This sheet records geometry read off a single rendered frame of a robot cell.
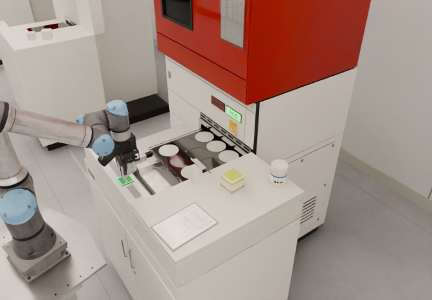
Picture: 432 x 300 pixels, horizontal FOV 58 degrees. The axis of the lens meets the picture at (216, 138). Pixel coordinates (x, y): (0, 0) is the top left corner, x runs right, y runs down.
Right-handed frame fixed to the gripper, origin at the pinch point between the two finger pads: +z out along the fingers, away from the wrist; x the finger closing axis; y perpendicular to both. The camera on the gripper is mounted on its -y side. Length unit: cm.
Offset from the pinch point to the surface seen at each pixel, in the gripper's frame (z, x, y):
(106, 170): 1.8, 11.4, -3.2
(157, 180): 9.7, 0.8, 16.2
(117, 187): 1.8, -2.6, -3.7
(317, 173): 38, -16, 111
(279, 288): 59, -50, 51
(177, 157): 7.7, 8.7, 31.6
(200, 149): 7.7, 8.1, 44.8
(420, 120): 32, -21, 207
